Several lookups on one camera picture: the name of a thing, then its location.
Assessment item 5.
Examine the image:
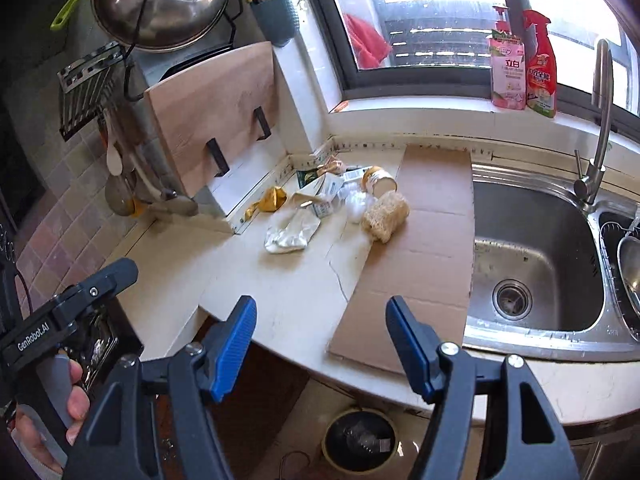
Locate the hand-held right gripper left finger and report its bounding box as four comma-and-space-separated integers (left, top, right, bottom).
62, 295, 258, 480

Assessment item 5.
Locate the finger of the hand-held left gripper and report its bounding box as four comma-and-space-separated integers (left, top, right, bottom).
52, 258, 139, 331

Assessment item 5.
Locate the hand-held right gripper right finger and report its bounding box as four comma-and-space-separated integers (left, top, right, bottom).
385, 296, 581, 480

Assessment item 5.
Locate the round trash bin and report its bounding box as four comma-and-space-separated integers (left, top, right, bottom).
321, 408, 401, 473

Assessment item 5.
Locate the yellow paper cake cup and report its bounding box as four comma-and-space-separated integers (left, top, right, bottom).
361, 166, 399, 197

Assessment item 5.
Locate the brown and green milk carton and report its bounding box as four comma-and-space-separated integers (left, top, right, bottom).
296, 156, 347, 187

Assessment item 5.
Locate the person's left hand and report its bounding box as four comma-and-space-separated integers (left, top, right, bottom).
9, 361, 92, 480

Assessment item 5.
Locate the black gas stove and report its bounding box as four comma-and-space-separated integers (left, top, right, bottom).
70, 300, 146, 396

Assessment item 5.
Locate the grey hanging ladle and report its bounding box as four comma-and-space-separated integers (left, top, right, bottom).
104, 172, 138, 217

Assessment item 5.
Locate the brown cardboard sheet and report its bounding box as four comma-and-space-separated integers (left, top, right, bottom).
326, 143, 476, 376

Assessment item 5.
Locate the steel hanging spatula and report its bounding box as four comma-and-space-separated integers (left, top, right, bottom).
132, 150, 198, 218

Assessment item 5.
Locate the crumpled white wrapper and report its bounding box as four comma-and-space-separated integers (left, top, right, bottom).
264, 208, 321, 255

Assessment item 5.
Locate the white hanging spoon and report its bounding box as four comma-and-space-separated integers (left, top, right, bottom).
102, 107, 126, 177

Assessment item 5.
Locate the beige loofah sponge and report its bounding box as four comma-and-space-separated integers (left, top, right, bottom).
361, 192, 411, 244

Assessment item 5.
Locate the white plastic bag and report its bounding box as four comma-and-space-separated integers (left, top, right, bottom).
336, 180, 377, 224

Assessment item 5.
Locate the yellow crumpled wrapper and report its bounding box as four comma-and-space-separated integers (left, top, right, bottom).
241, 186, 290, 223

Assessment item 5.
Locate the stainless steel sink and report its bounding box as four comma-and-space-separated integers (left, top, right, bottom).
462, 162, 640, 361

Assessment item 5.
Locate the blue and white milk carton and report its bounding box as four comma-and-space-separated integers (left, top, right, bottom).
291, 175, 346, 219

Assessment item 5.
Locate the steel strainer bowl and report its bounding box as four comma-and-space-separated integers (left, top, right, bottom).
616, 235, 640, 313

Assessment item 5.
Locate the dark framed window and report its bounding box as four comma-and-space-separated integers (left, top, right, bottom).
295, 0, 640, 116

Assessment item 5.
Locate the steel pot lid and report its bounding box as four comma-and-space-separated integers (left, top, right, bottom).
91, 0, 239, 53

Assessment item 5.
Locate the pink detergent bottle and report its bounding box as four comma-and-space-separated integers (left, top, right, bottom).
489, 4, 527, 111

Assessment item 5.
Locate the steel faucet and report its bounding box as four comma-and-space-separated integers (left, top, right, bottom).
572, 38, 615, 207

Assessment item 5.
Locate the red spray bottle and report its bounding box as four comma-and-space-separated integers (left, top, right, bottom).
522, 9, 558, 119

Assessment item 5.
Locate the red cloth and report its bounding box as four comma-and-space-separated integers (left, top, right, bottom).
345, 12, 393, 70

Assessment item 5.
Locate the blue-grey utensil holder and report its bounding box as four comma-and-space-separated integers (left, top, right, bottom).
249, 0, 299, 48

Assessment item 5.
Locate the black metal bracket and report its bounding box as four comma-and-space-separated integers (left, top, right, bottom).
252, 106, 272, 142
205, 137, 231, 178

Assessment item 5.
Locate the black wire lid rack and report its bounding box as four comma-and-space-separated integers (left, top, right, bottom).
122, 0, 246, 103

